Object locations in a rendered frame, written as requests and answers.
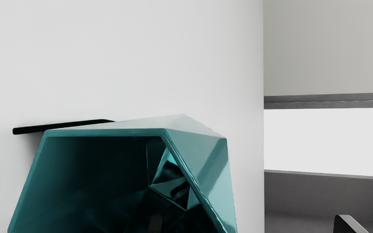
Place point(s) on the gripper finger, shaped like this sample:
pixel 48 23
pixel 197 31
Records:
pixel 345 226

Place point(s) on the teal faceted mug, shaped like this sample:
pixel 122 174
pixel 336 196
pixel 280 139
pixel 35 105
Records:
pixel 199 152

